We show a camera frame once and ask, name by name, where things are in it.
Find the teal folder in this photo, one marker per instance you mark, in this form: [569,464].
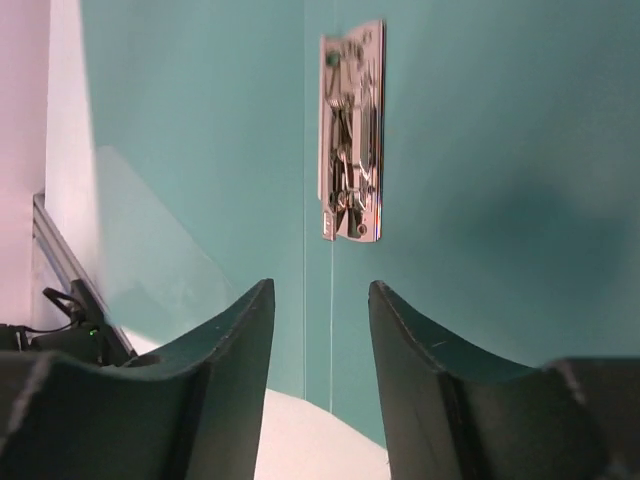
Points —
[511,170]

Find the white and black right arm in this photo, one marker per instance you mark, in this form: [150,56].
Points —
[60,330]

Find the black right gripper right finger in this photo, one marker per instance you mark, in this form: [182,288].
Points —
[452,410]

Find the aluminium frame rail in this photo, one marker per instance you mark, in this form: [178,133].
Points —
[53,253]

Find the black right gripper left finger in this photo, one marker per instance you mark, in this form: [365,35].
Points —
[190,409]

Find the blank white paper sheet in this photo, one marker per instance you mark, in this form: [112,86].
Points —
[304,442]

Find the chrome folder clip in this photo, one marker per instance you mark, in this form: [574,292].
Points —
[351,132]

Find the clear plastic sheet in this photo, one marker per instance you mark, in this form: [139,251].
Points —
[156,281]

